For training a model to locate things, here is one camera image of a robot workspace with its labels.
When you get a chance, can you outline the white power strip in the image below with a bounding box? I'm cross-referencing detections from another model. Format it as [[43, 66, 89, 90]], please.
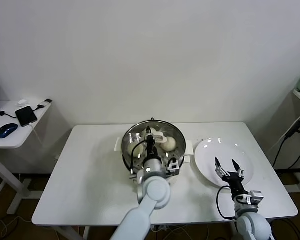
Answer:
[[152, 224, 171, 232]]

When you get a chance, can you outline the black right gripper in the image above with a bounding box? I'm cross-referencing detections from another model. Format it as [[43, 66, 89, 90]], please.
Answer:
[[214, 156, 249, 197]]

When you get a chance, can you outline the black table foot bar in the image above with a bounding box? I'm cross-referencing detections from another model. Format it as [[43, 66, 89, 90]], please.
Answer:
[[274, 168, 300, 175]]

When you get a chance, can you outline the black usb adapter cable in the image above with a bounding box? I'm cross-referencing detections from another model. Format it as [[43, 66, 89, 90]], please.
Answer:
[[33, 98, 53, 111]]

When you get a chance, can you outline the white electric cooker base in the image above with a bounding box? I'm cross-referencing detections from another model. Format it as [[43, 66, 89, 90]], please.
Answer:
[[114, 136, 194, 193]]

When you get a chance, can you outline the black smartphone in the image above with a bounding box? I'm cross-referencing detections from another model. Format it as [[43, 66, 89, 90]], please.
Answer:
[[14, 105, 39, 128]]

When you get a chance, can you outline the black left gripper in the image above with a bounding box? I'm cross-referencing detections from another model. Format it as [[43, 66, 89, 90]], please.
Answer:
[[145, 126, 160, 158]]

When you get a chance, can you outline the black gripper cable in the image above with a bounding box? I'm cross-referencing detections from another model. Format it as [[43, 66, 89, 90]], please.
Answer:
[[129, 139, 148, 180], [216, 185, 237, 221]]

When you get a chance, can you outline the glass lid with white handle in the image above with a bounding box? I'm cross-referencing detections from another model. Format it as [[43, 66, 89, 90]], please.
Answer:
[[121, 119, 187, 176]]

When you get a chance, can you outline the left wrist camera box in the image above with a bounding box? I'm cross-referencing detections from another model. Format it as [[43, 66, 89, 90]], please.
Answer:
[[166, 157, 181, 175]]

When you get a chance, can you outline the white side table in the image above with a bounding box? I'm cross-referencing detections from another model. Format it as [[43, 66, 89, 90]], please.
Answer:
[[0, 99, 53, 216]]

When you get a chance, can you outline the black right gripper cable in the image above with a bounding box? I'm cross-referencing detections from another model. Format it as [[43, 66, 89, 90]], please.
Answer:
[[216, 185, 237, 221]]

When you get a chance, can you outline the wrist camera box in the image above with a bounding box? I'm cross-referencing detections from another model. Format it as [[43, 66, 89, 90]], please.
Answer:
[[246, 190, 264, 205], [166, 157, 181, 175]]

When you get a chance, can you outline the white round plate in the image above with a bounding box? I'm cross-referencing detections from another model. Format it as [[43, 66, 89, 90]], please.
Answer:
[[194, 137, 255, 188]]

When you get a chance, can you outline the white charging cable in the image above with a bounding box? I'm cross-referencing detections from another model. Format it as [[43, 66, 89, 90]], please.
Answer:
[[28, 122, 45, 148]]

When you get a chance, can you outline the white steamed baozi bun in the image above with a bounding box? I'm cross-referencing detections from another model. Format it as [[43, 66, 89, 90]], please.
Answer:
[[160, 136, 178, 153], [142, 126, 159, 137], [127, 142, 145, 158]]

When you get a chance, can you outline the perforated stainless steel steamer pot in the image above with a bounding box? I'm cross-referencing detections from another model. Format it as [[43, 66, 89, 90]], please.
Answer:
[[114, 121, 194, 180]]

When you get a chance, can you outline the blue computer mouse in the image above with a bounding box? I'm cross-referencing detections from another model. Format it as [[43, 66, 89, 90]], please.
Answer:
[[0, 123, 19, 139]]

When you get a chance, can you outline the black laptop cable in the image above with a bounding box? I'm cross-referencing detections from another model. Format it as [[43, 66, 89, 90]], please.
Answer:
[[0, 109, 18, 119]]

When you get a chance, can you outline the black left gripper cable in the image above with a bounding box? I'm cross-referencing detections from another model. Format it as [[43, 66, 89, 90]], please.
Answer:
[[129, 139, 148, 180]]

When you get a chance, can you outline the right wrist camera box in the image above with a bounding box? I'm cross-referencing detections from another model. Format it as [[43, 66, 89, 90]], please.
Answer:
[[246, 190, 264, 205]]

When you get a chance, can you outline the black power adapter cable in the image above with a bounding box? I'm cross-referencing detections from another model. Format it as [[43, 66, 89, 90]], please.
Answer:
[[272, 119, 300, 171]]

